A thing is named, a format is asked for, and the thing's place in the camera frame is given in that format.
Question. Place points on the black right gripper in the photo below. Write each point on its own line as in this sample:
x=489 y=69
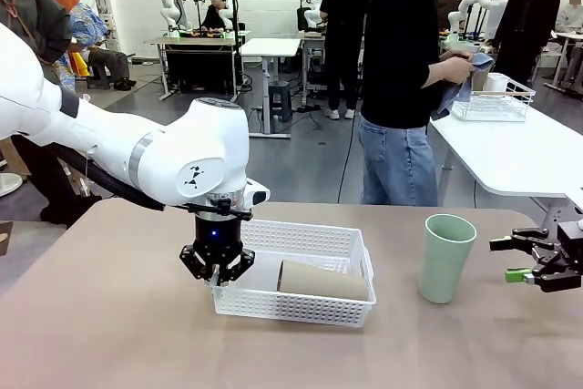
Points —
x=571 y=243

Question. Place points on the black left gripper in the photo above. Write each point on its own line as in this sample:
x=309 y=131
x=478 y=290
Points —
x=218 y=234

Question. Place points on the white perforated plastic basket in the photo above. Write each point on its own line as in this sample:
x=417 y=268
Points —
x=291 y=307

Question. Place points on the pale green plastic cup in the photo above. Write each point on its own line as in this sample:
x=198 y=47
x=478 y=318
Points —
x=444 y=270

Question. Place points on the taupe plastic cup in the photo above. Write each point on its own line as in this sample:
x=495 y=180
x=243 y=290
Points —
x=323 y=282

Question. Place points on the blue cleaning towel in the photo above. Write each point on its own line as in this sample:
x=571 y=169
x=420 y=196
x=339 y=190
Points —
x=455 y=97

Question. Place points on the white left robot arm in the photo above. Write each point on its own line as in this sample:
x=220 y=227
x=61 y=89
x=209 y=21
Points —
x=182 y=143

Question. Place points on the person's right forearm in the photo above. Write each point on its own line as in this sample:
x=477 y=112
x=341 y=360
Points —
x=439 y=74

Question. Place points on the person's right hand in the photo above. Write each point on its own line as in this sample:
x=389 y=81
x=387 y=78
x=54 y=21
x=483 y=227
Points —
x=464 y=71

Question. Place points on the person's left hand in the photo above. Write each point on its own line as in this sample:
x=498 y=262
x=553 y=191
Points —
x=455 y=57

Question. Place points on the white side table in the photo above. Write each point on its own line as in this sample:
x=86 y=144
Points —
x=514 y=156

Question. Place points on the grey plastic stool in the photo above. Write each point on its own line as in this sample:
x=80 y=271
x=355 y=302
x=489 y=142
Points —
x=279 y=97

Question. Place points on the white cup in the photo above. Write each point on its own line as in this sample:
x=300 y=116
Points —
x=495 y=81

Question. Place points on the wooden-top workbench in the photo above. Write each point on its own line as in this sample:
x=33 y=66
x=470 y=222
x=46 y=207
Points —
x=196 y=43

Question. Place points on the white standing desk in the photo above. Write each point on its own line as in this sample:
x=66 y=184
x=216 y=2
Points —
x=271 y=47

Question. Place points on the white background desk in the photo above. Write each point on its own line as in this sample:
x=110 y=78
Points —
x=567 y=36

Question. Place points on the white round stand base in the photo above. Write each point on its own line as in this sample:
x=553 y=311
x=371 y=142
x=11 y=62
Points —
x=8 y=184

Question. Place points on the seated person in dark trousers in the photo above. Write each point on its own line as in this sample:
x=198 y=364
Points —
x=109 y=63

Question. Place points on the standing person in black jacket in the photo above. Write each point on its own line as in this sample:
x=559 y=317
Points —
x=528 y=20

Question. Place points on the grey background workbench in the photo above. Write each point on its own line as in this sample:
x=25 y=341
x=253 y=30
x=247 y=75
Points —
x=314 y=43

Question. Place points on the seated person in light top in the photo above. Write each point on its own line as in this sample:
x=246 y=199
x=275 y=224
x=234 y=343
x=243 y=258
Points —
x=571 y=15

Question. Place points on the seated person in black top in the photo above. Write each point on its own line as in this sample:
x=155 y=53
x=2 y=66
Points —
x=216 y=15

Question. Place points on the person in black shirt, jeans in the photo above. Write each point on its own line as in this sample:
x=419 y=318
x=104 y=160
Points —
x=396 y=43

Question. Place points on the person in brown shirt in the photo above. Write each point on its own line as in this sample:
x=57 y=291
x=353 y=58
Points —
x=451 y=2

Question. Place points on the standing person dressed in black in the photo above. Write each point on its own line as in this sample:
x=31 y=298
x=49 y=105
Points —
x=346 y=20

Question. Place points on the mannequin in orange, blue clothes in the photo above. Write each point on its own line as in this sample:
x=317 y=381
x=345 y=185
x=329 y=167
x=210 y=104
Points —
x=86 y=20

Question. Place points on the figure in dark puffer jacket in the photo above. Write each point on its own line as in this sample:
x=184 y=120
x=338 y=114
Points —
x=41 y=20

